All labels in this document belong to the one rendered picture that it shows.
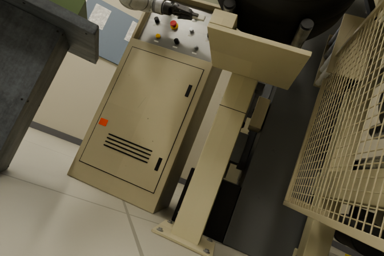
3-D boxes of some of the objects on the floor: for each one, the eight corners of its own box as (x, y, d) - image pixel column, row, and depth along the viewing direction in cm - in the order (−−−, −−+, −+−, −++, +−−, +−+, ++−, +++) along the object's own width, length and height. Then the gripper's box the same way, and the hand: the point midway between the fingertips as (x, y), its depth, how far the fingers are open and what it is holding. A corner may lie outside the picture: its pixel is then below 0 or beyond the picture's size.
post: (174, 229, 130) (323, -159, 174) (200, 241, 128) (344, -156, 171) (168, 235, 118) (330, -185, 161) (197, 248, 115) (354, -183, 159)
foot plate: (164, 221, 138) (166, 217, 139) (214, 244, 133) (216, 239, 133) (150, 231, 113) (152, 226, 113) (211, 260, 107) (213, 254, 108)
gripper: (164, -6, 147) (206, 5, 142) (170, 8, 159) (208, 19, 155) (159, 6, 145) (200, 17, 141) (164, 19, 158) (203, 31, 153)
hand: (198, 16), depth 148 cm, fingers closed
